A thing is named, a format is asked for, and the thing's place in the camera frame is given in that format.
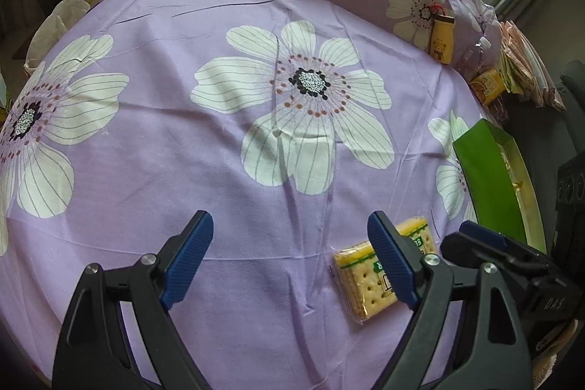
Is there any yellow bear bottle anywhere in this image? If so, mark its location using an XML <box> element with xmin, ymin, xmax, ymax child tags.
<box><xmin>427</xmin><ymin>4</ymin><xmax>456</xmax><ymax>65</ymax></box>

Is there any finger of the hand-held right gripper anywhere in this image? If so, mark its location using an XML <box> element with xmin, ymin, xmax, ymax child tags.
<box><xmin>459</xmin><ymin>221</ymin><xmax>544</xmax><ymax>257</ymax></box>
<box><xmin>441</xmin><ymin>233</ymin><xmax>556</xmax><ymax>281</ymax></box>

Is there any white plastic bag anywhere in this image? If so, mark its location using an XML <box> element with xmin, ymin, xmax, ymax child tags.
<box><xmin>23</xmin><ymin>0</ymin><xmax>92</xmax><ymax>71</ymax></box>

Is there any yellow cracker packet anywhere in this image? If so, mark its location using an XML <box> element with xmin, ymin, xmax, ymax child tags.
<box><xmin>330</xmin><ymin>216</ymin><xmax>435</xmax><ymax>323</ymax></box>

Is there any purple floral bed sheet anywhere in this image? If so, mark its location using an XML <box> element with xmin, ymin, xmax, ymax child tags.
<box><xmin>0</xmin><ymin>0</ymin><xmax>517</xmax><ymax>390</ymax></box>

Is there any stack of flat packets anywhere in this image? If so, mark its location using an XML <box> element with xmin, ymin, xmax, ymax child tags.
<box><xmin>498</xmin><ymin>21</ymin><xmax>566</xmax><ymax>112</ymax></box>

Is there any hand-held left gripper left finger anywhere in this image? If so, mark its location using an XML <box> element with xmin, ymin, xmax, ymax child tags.
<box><xmin>52</xmin><ymin>210</ymin><xmax>215</xmax><ymax>390</ymax></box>

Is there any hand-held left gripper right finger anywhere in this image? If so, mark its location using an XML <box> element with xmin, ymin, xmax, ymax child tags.
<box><xmin>367</xmin><ymin>211</ymin><xmax>533</xmax><ymax>390</ymax></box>

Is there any green box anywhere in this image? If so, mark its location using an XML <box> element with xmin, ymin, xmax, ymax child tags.
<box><xmin>452</xmin><ymin>119</ymin><xmax>548</xmax><ymax>254</ymax></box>

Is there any clear plastic bottle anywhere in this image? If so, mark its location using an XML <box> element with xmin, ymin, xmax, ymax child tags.
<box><xmin>461</xmin><ymin>37</ymin><xmax>492</xmax><ymax>75</ymax></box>

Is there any orange juice carton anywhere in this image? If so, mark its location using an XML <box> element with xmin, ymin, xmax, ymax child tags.
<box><xmin>468</xmin><ymin>68</ymin><xmax>508</xmax><ymax>106</ymax></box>

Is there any black speaker box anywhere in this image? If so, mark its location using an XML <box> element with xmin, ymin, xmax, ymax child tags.
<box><xmin>555</xmin><ymin>152</ymin><xmax>585</xmax><ymax>217</ymax></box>

